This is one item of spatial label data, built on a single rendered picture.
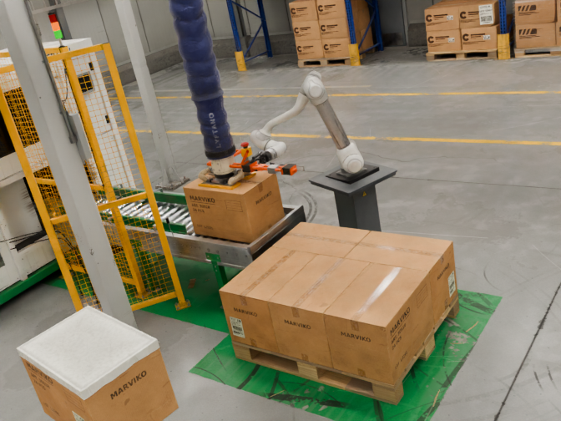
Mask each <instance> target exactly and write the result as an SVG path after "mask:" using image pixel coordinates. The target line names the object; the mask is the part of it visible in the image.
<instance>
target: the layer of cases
mask: <svg viewBox="0 0 561 421"><path fill-rule="evenodd" d="M219 293H220V298H221V301H222V305H223V308H224V311H225V317H226V320H227V323H228V327H229V330H230V335H231V339H232V341H236V342H241V343H244V344H247V345H251V346H253V347H258V348H262V349H265V350H268V351H272V352H274V353H280V354H283V355H286V356H289V357H293V358H298V359H301V360H304V361H307V362H310V363H316V364H319V365H322V366H325V367H329V368H334V369H337V370H340V371H343V372H347V373H352V374H355V375H358V376H362V377H364V378H369V379H373V380H377V381H379V382H383V383H388V384H391V385H394V384H395V382H396V381H397V380H398V379H399V377H400V376H401V374H402V372H403V371H404V369H405V368H406V367H407V365H408V364H409V363H410V361H411V360H412V358H413V357H414V355H415V354H416V352H417V350H418V349H419V347H420V346H421V345H422V344H423V342H424V341H425V339H426V338H427V336H428V335H429V333H430V332H431V330H432V329H433V328H434V326H435V325H436V324H437V322H438V320H439V319H440V317H441V316H442V314H443V313H444V312H445V311H446V309H447V307H448V306H449V304H450V303H451V301H452V300H453V298H454V297H455V296H456V295H457V278H456V268H455V259H454V250H453V241H446V240H439V239H432V238H426V237H419V236H406V235H399V234H392V233H386V232H380V231H367V230H360V229H353V228H346V227H339V226H327V225H320V224H313V223H306V222H300V223H299V224H298V225H297V226H295V227H294V228H293V229H292V230H291V231H289V232H288V233H287V234H286V235H284V236H283V237H282V238H281V239H279V240H278V242H276V243H275V244H274V245H273V246H272V247H270V248H269V249H268V250H267V251H265V252H264V253H263V254H262V255H261V256H259V257H258V258H257V259H256V260H254V261H253V262H252V263H251V264H249V265H248V266H247V267H246V268H245V269H244V270H243V271H242V272H240V273H239V274H238V275H237V276H235V277H234V278H233V279H232V280H231V281H229V282H228V283H227V284H226V285H224V286H223V287H222V288H221V289H219Z"/></svg>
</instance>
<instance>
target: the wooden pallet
mask: <svg viewBox="0 0 561 421"><path fill-rule="evenodd" d="M459 311H460V310H459V301H458V293H457V295H456V296H455V297H454V298H453V300H452V301H451V303H450V304H449V306H448V307H447V309H446V311H445V312H444V313H443V314H442V316H441V317H440V319H439V320H438V322H437V324H436V325H435V326H434V328H433V329H432V330H431V332H430V333H429V335H428V336H427V338H426V339H425V341H424V342H423V344H422V345H421V346H420V347H419V349H418V350H417V352H416V354H415V355H414V357H413V358H412V360H411V361H410V363H409V364H408V365H407V367H406V368H405V369H404V371H403V372H402V374H401V376H400V377H399V379H398V380H397V381H396V382H395V384H394V385H391V384H388V383H383V382H379V381H377V380H373V379H369V378H364V377H362V376H358V375H355V374H352V373H347V372H343V371H340V370H337V369H334V368H329V367H325V366H322V365H319V364H316V363H310V362H307V361H304V360H301V359H298V358H293V357H289V356H286V355H283V354H280V353H274V352H272V351H268V350H265V349H262V348H258V347H253V346H251V345H247V344H244V343H241V342H236V341H232V344H233V348H234V351H235V356H236V357H237V358H239V359H242V360H246V361H248V362H251V363H256V364H259V365H262V366H265V367H268V368H273V369H276V370H279V371H282V372H285V373H289V374H293V375H296V376H298V377H302V378H307V379H310V380H312V381H316V382H318V383H324V384H326V385H329V386H332V387H335V388H340V389H343V390H346V391H349V392H352V393H357V394H360V395H363V396H366V397H369V398H374V399H377V400H380V401H382V402H386V403H390V404H394V405H398V403H399V402H400V400H401V399H402V397H403V395H404V392H403V386H402V380H403V379H404V378H405V377H406V375H407V373H408V372H409V370H410V369H411V367H412V365H413V364H414V363H415V362H416V360H417V359H421V360H425V361H427V359H428V358H429V356H430V355H431V353H432V351H433V350H434V348H435V340H434V333H435V332H436V330H437V329H438V328H439V326H440V325H441V324H442V322H443V320H444V319H445V317H450V318H455V316H456V315H457V314H458V312H459ZM271 354H272V355H271ZM277 356H278V357H277ZM292 360H293V361H292ZM328 370H329V371H328ZM343 374H344V375H343ZM349 376H350V377H349ZM363 380H365V381H363Z"/></svg>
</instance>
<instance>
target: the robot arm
mask: <svg viewBox="0 0 561 421"><path fill-rule="evenodd" d="M309 101H310V102H311V104H313V105H314V106H316V108H317V110H318V112H319V114H320V116H321V118H322V120H323V122H324V124H325V125H326V127H327V129H328V131H329V133H330V135H331V137H332V138H333V140H334V142H335V144H336V155H337V158H338V161H339V164H340V167H341V170H340V171H338V172H336V174H337V175H342V176H345V177H346V178H348V179H349V178H351V177H352V176H354V175H358V174H360V173H361V172H364V171H367V168H363V165H364V160H363V158H362V156H361V153H360V152H359V150H358V148H357V146H356V142H355V141H354V140H353V139H351V138H347V136H346V133H345V131H344V129H343V128H342V126H341V124H340V122H339V120H338V118H337V117H336V114H335V112H334V110H333V108H332V107H331V104H330V102H329V100H328V94H327V92H326V88H325V86H324V85H323V83H322V82H321V74H320V73H318V72H316V71H311V72H310V73H309V74H308V75H307V76H306V79H305V80H304V82H303V84H302V85H301V90H300V92H299V94H298V98H297V101H296V104H295V106H294V107H293V108H292V109H291V110H289V111H287V112H285V113H284V114H281V115H279V116H278V117H276V118H274V119H272V120H271V121H269V122H268V123H267V124H266V125H265V127H264V128H263V129H260V130H254V131H252V132H251V134H250V140H251V142H252V143H253V144H254V145H256V146H257V147H258V148H260V149H262V150H264V153H263V154H262V151H259V152H258V153H257V154H256V155H254V156H253V157H252V160H251V161H250V163H249V164H247V165H248V166H250V165H251V164H252V163H254V162H255V161H257V160H259V161H260V162H259V163H258V165H260V164H265V163H267V162H269V161H272V160H274V159H276V158H279V157H281V156H282V155H283V154H284V153H285V152H286V144H285V143H284V142H277V141H274V140H272V139H271V134H270V132H271V130H272V128H273V127H275V126H276V125H278V124H281V123H283V122H285V121H287V120H289V119H292V118H294V117H296V116H297V115H298V114H299V113H300V112H301V111H302V110H303V109H304V108H305V106H306V105H307V103H308V102H309ZM258 156H260V157H259V158H257V157H258Z"/></svg>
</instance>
